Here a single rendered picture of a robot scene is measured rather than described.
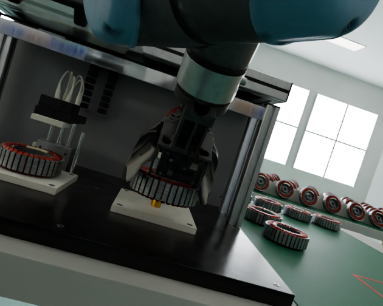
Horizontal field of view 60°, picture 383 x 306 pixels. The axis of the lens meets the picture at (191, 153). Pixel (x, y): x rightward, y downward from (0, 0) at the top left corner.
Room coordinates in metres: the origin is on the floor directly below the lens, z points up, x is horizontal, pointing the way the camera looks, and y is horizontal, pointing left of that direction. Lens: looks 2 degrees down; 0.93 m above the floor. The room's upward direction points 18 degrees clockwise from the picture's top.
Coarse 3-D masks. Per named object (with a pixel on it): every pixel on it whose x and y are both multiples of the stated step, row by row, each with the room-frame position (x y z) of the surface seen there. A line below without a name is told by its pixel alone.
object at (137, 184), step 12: (144, 168) 0.53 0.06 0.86; (132, 180) 0.51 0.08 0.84; (144, 180) 0.49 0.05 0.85; (156, 180) 0.48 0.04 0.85; (168, 180) 0.49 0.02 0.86; (144, 192) 0.49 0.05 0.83; (156, 192) 0.49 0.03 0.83; (168, 192) 0.48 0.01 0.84; (180, 192) 0.49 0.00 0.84; (192, 192) 0.50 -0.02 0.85; (168, 204) 0.49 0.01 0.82; (180, 204) 0.49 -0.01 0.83; (192, 204) 0.51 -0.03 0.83
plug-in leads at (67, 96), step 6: (66, 72) 0.73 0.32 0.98; (72, 72) 0.76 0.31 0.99; (72, 78) 0.76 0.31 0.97; (60, 84) 0.72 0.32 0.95; (72, 84) 0.76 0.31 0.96; (60, 90) 0.72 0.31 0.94; (66, 90) 0.75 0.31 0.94; (72, 90) 0.72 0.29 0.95; (66, 96) 0.74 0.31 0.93; (78, 96) 0.72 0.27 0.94; (78, 102) 0.72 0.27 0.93
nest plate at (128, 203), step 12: (120, 192) 0.65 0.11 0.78; (132, 192) 0.68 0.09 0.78; (120, 204) 0.56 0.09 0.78; (132, 204) 0.59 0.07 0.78; (144, 204) 0.61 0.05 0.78; (132, 216) 0.55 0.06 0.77; (144, 216) 0.55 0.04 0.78; (156, 216) 0.56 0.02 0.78; (168, 216) 0.58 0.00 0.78; (180, 216) 0.61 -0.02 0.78; (180, 228) 0.56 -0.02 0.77; (192, 228) 0.56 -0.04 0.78
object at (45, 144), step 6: (42, 138) 0.74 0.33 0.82; (36, 144) 0.71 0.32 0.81; (42, 144) 0.71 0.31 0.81; (48, 144) 0.72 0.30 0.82; (54, 144) 0.72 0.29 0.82; (60, 144) 0.73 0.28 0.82; (54, 150) 0.72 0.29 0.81; (60, 150) 0.72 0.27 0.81; (66, 150) 0.72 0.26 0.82; (72, 150) 0.73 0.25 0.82; (66, 156) 0.72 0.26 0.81; (72, 156) 0.75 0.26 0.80; (66, 162) 0.72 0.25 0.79; (66, 168) 0.73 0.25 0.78
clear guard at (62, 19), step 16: (0, 0) 0.45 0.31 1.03; (32, 0) 0.48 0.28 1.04; (48, 0) 0.49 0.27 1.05; (16, 16) 0.44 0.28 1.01; (32, 16) 0.45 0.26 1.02; (48, 16) 0.46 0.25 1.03; (64, 16) 0.47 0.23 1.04; (64, 32) 0.45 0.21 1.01; (80, 32) 0.46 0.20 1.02; (112, 48) 0.46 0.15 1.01; (128, 48) 0.47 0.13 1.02
